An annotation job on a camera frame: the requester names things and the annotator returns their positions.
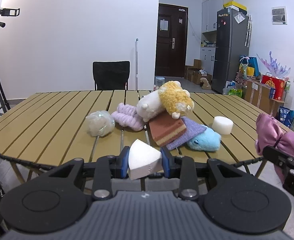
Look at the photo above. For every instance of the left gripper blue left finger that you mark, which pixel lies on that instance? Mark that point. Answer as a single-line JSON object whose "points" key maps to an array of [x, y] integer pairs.
{"points": [[122, 163]]}

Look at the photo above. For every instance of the yellow plush toy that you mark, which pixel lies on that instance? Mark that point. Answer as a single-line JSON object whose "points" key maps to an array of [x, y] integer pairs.
{"points": [[176, 100]]}

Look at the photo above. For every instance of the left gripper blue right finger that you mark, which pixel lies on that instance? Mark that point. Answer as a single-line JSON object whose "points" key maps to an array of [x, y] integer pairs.
{"points": [[167, 162]]}

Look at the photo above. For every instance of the white foam wedge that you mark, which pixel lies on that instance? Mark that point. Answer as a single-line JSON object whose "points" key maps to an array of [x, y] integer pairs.
{"points": [[143, 160]]}

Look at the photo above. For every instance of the green pet food bag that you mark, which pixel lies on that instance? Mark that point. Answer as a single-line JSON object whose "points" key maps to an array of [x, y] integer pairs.
{"points": [[233, 91]]}

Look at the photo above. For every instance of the blue pet food bag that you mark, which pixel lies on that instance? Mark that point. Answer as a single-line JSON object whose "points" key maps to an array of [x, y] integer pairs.
{"points": [[286, 116]]}

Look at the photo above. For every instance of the purple knitted cloth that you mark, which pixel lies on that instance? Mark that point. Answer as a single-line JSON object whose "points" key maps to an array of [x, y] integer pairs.
{"points": [[192, 130]]}

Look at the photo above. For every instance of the yellow box on fridge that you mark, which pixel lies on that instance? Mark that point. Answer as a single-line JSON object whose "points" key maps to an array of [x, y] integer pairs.
{"points": [[234, 5]]}

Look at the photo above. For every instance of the black folding chair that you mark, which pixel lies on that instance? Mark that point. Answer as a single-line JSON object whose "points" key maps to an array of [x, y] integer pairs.
{"points": [[111, 75]]}

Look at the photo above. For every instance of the brown cake sponge block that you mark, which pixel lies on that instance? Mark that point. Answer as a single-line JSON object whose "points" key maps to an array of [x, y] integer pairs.
{"points": [[164, 129]]}

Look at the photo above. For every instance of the blue plush toy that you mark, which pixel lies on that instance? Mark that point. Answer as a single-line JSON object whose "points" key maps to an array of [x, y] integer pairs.
{"points": [[208, 141]]}

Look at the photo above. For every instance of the red gift box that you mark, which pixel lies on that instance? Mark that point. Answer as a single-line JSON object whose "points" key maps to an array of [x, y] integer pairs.
{"points": [[276, 83]]}

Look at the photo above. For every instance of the dark grey refrigerator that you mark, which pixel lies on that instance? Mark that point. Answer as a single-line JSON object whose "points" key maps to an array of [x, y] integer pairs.
{"points": [[231, 36]]}

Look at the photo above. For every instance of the crumpled clear plastic bag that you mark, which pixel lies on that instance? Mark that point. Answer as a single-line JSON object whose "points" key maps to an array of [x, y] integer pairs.
{"points": [[99, 123]]}

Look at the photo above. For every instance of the dark wooden door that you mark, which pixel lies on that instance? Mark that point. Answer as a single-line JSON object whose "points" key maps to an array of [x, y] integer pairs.
{"points": [[171, 40]]}

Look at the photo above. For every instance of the large cardboard box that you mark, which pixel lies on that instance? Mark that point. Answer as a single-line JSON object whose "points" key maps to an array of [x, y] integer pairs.
{"points": [[263, 97]]}

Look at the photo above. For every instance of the folding table frame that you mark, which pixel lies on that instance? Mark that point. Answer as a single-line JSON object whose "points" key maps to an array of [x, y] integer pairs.
{"points": [[220, 177]]}

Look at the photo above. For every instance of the purple decorative plant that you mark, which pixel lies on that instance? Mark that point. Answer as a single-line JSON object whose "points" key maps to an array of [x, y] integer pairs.
{"points": [[274, 67]]}

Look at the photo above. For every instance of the white foam cylinder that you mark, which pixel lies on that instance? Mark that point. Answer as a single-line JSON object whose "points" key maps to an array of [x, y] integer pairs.
{"points": [[222, 125]]}

